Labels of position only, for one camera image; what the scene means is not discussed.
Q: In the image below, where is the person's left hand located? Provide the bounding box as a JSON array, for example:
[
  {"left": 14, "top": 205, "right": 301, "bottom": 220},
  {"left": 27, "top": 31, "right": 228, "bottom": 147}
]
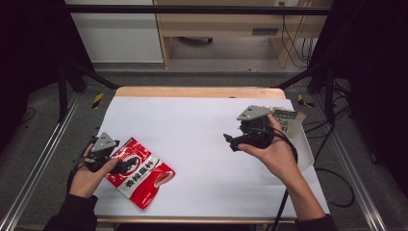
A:
[{"left": 68, "top": 143, "right": 119, "bottom": 199}]

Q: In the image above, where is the person's right hand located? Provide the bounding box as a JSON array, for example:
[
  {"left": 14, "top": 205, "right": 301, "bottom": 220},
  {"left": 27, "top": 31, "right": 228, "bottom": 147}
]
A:
[{"left": 237, "top": 114, "right": 302, "bottom": 184}]

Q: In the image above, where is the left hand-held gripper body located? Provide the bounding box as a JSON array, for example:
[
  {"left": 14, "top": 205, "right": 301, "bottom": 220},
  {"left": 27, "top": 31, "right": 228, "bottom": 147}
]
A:
[{"left": 84, "top": 132, "right": 121, "bottom": 173}]

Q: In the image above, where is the clear plastic container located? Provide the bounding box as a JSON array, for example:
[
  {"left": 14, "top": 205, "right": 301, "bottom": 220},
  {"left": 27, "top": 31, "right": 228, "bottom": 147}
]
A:
[{"left": 256, "top": 107, "right": 316, "bottom": 177}]

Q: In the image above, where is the black metal stand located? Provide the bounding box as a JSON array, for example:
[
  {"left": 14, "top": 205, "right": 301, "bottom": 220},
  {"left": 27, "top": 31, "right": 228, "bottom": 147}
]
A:
[
  {"left": 274, "top": 61, "right": 338, "bottom": 127},
  {"left": 57, "top": 61, "right": 120, "bottom": 123}
]

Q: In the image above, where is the left hand-held gripper cable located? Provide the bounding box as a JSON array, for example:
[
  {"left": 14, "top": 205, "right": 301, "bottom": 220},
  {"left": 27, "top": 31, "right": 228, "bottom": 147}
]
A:
[{"left": 65, "top": 136, "right": 99, "bottom": 195}]

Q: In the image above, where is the thin black floor cable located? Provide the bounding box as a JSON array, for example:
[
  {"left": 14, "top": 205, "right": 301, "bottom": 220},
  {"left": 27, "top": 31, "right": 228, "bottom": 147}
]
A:
[{"left": 15, "top": 106, "right": 37, "bottom": 126}]

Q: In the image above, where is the black floor cable loop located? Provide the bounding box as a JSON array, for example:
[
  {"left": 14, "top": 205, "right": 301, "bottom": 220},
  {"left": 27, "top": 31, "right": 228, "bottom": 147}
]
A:
[{"left": 313, "top": 167, "right": 356, "bottom": 209}]

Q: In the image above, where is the white paper sheet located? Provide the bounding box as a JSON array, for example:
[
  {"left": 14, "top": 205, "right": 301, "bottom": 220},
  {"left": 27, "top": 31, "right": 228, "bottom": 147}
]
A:
[{"left": 92, "top": 95, "right": 331, "bottom": 219}]

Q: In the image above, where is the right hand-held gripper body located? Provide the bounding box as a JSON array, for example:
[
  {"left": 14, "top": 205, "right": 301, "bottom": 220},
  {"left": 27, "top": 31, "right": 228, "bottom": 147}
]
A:
[{"left": 236, "top": 105, "right": 276, "bottom": 150}]

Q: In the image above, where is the yellow and black tape piece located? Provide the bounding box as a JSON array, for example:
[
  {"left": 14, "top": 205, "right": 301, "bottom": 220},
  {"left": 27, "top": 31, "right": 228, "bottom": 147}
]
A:
[
  {"left": 90, "top": 91, "right": 106, "bottom": 110},
  {"left": 296, "top": 93, "right": 316, "bottom": 109}
]

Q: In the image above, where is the beige packet with green label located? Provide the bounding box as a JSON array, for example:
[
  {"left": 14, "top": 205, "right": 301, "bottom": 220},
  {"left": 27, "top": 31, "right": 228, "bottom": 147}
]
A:
[{"left": 272, "top": 107, "right": 308, "bottom": 140}]

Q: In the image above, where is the right hand-held gripper cable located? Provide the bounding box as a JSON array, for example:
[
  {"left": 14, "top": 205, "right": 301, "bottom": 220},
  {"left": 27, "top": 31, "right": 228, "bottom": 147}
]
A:
[{"left": 243, "top": 126, "right": 299, "bottom": 231}]

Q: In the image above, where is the white cabinet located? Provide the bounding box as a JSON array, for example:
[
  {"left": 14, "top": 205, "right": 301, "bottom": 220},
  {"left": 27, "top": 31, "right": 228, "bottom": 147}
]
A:
[{"left": 64, "top": 0, "right": 165, "bottom": 64}]

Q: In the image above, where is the red and white snack packet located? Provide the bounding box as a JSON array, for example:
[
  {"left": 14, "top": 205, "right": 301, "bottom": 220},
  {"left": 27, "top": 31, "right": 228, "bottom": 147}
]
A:
[{"left": 105, "top": 137, "right": 176, "bottom": 210}]

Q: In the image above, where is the aluminium floor rail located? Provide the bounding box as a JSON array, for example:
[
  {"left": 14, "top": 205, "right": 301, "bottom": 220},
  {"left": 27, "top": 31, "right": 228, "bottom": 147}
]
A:
[
  {"left": 311, "top": 94, "right": 390, "bottom": 231},
  {"left": 0, "top": 91, "right": 82, "bottom": 231}
]

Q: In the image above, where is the hand-held gripper cable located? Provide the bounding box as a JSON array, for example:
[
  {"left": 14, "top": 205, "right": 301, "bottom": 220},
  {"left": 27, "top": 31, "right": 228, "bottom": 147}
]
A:
[
  {"left": 65, "top": 136, "right": 99, "bottom": 195},
  {"left": 243, "top": 126, "right": 299, "bottom": 231}
]

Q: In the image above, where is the wooden desk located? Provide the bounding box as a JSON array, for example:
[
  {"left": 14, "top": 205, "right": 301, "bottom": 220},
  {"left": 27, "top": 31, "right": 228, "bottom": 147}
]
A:
[{"left": 153, "top": 0, "right": 333, "bottom": 69}]

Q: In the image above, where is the bundle of black hanging cables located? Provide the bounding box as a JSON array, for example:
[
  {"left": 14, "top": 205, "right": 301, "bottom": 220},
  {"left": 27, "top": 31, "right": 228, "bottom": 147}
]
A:
[{"left": 280, "top": 13, "right": 319, "bottom": 69}]

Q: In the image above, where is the black horizontal bar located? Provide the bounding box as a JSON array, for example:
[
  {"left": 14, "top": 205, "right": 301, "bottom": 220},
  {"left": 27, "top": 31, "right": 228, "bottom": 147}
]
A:
[{"left": 64, "top": 4, "right": 333, "bottom": 16}]

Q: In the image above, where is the wooden table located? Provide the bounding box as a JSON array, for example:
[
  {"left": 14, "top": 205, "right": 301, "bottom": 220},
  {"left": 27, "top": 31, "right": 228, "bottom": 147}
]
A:
[{"left": 95, "top": 86, "right": 326, "bottom": 225}]

